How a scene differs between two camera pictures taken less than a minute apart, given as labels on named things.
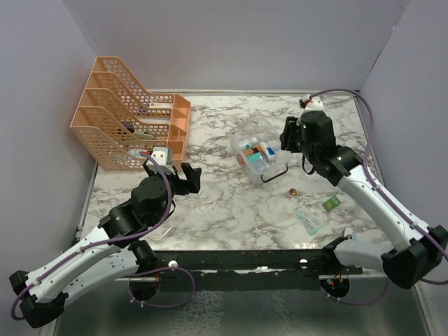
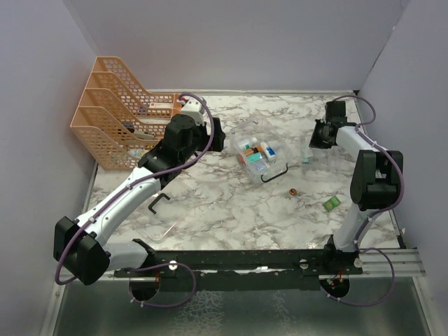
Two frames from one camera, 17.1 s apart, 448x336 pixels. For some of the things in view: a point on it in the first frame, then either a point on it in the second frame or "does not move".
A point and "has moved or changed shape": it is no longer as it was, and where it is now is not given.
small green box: x=332 y=203 does not move
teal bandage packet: x=254 y=157 does not move
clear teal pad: x=312 y=223 has moved or changed shape
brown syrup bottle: x=252 y=150 does not move
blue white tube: x=269 y=150 does not move
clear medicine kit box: x=257 y=149 does not move
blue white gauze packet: x=260 y=166 does not move
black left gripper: x=192 y=183 to x=216 y=141
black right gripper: x=287 y=136 to x=314 y=142
